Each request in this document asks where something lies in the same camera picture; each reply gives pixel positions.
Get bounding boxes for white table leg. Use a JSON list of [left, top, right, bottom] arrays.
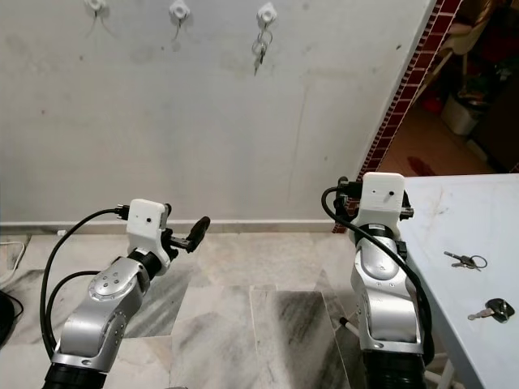
[[340, 318, 367, 345]]

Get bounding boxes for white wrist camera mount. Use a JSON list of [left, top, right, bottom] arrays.
[[359, 172, 407, 233], [127, 199, 172, 261]]

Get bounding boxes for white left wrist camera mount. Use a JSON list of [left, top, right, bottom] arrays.
[[127, 199, 172, 261]]

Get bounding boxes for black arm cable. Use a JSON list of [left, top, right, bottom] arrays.
[[320, 177, 436, 364], [40, 207, 133, 365]]

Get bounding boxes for silver keys on ring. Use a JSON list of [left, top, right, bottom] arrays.
[[444, 251, 488, 271]]

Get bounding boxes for red tiled wall edge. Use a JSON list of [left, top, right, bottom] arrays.
[[332, 0, 464, 234]]

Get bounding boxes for white bucket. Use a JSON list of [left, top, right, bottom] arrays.
[[440, 96, 481, 137]]

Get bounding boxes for key with black fob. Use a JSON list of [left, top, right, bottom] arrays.
[[468, 298, 516, 324]]

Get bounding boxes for black round floor object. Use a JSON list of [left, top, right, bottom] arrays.
[[0, 290, 24, 343]]

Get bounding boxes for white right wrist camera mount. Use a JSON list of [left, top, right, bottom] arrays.
[[359, 172, 407, 233]]

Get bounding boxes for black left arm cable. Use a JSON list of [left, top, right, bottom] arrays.
[[40, 207, 133, 365]]

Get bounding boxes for hanging silver key bunch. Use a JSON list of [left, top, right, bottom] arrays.
[[251, 29, 274, 76]]

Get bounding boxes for white floor cable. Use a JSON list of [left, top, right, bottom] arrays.
[[0, 238, 28, 286]]

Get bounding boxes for white table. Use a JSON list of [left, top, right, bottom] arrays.
[[401, 173, 519, 389]]

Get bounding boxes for white wall hook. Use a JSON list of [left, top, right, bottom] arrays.
[[169, 0, 192, 24], [85, 0, 109, 18], [256, 2, 278, 29]]

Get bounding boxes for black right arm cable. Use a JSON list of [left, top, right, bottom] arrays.
[[320, 177, 436, 364]]

